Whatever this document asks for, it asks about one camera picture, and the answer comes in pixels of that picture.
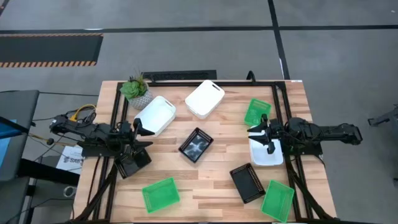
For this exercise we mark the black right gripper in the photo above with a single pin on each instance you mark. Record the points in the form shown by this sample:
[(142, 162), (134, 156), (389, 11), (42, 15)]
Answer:
[(274, 132)]

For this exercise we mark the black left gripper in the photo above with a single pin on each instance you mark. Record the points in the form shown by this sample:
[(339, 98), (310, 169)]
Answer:
[(128, 135)]

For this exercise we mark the white plastic basket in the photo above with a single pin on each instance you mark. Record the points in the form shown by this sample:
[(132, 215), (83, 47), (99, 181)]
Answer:
[(158, 113), (264, 155), (203, 99)]

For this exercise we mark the green plastic mesh basket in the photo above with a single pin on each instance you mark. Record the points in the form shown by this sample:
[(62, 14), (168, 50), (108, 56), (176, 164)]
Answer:
[(160, 195), (276, 200), (256, 109)]

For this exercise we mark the black plastic mesh basket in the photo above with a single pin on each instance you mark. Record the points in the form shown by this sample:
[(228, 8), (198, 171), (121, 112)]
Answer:
[(247, 183), (196, 145), (132, 168)]

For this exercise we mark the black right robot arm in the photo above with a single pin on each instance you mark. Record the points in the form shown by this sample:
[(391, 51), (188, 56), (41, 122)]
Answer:
[(326, 132)]

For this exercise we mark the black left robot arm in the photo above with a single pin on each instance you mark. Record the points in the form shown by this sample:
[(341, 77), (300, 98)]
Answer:
[(93, 129)]

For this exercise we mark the succulent in patterned white pot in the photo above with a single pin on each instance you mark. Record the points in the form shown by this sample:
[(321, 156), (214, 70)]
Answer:
[(136, 90)]

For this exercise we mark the white printed paper sheet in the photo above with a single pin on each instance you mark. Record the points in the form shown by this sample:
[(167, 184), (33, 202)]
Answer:
[(70, 160)]

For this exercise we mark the black perforated floor grille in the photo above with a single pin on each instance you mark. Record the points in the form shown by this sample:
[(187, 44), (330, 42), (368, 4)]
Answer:
[(180, 75)]

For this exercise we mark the black round knob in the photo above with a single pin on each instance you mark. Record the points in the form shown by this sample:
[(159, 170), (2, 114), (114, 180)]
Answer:
[(49, 142)]

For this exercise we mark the grey tape roll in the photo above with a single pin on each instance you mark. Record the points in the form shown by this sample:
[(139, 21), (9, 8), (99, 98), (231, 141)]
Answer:
[(64, 191)]

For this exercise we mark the black desk beam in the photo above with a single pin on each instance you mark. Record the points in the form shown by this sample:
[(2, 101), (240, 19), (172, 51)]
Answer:
[(46, 172)]

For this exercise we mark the grey chair base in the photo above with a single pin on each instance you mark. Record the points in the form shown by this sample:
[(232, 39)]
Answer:
[(384, 119)]

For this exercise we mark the grey desk panel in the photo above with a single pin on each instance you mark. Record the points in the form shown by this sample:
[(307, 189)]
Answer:
[(18, 105)]

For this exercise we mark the black hazard-striped floor mat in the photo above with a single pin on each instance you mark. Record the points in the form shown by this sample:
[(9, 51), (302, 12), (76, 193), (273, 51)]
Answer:
[(46, 48)]

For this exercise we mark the blue screen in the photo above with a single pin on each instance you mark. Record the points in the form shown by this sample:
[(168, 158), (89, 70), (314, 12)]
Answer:
[(4, 146)]

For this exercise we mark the black aluminium table frame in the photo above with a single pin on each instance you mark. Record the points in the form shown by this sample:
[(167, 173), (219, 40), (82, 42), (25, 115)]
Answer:
[(174, 84)]

